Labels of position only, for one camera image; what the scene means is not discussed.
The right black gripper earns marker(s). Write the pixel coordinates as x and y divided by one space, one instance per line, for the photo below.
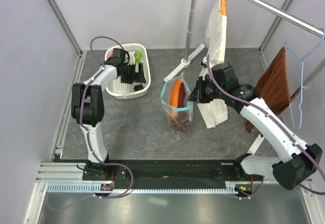
197 94

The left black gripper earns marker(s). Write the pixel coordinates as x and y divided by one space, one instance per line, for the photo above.
136 77

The orange papaya slice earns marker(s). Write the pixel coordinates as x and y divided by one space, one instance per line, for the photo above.
178 94

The dark brown round fruit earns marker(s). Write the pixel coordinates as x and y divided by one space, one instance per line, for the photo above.
138 87

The clear zip top bag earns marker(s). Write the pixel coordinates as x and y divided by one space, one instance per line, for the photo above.
178 110

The red grape bunch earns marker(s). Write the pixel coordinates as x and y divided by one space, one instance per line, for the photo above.
180 123

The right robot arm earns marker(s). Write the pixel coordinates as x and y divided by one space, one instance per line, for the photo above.
296 160

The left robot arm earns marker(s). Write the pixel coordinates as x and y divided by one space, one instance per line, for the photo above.
87 106

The white perforated plastic basket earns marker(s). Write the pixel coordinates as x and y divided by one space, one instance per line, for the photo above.
124 90

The brown towel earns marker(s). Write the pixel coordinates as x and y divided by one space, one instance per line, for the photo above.
273 84

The orange clothes hanger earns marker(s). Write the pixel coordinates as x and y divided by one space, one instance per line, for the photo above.
222 8

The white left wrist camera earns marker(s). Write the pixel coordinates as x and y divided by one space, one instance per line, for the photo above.
131 60

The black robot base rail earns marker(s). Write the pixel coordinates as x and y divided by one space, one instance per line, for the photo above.
169 173

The slotted cable duct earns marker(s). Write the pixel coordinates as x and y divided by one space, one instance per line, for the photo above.
100 188

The light blue wire hanger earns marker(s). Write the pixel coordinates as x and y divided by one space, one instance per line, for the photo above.
301 87

